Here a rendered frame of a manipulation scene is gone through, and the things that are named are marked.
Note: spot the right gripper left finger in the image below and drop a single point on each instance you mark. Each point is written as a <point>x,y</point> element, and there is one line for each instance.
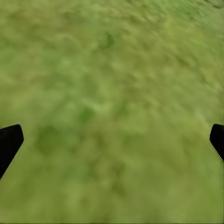
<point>11,139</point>

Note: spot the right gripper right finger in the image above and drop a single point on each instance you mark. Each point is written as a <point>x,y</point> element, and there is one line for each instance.
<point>217,139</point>

